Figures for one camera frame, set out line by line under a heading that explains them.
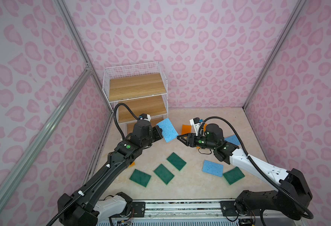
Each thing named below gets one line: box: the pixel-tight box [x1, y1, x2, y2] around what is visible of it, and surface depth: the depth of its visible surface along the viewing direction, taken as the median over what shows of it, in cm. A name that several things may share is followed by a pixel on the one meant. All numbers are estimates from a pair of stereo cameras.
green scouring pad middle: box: [153, 163, 175, 186], surface depth 86 cm
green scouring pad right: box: [222, 166, 245, 186], surface depth 84 cm
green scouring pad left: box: [129, 168, 152, 188], surface depth 85 cm
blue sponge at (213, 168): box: [202, 159, 224, 178], surface depth 88 cm
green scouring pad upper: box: [166, 152, 187, 171], surface depth 92 cm
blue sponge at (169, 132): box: [156, 117, 180, 143], surface depth 76 cm
